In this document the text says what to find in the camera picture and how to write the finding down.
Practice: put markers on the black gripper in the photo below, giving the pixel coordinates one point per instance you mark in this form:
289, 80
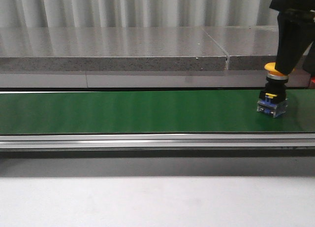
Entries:
296, 21

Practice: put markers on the orange red object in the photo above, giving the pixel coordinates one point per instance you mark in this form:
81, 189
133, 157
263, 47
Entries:
312, 83

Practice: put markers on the grey stone slab right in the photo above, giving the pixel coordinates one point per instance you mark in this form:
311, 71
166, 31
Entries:
246, 48

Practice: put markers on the grey stone slab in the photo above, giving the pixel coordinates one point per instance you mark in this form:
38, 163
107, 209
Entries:
109, 49
246, 48

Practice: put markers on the green conveyor belt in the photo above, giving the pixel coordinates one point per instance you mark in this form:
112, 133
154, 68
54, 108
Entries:
151, 111

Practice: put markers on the grey stone slab left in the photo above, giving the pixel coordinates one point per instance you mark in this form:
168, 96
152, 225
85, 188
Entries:
109, 49

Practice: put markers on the white pleated curtain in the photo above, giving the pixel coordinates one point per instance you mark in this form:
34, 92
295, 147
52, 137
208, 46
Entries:
135, 13

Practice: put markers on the white panel under slab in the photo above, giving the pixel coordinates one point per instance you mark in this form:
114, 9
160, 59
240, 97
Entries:
130, 81

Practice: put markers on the aluminium conveyor side rail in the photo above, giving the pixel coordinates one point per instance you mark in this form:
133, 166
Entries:
156, 142

